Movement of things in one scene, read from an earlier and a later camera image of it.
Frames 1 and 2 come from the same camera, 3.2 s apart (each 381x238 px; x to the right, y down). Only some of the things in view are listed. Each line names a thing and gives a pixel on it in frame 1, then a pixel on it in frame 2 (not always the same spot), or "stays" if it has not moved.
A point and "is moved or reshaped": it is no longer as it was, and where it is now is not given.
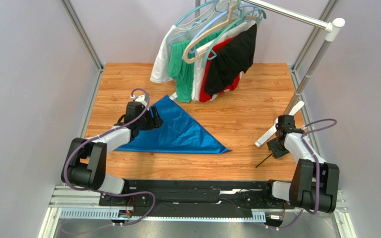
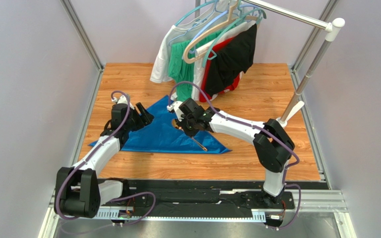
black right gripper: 277,147 → 192,123
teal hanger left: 192,10 stays
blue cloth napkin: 178,133 stays
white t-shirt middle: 202,54 stays
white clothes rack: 331,27 stays
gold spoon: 263,160 is moved or reshaped
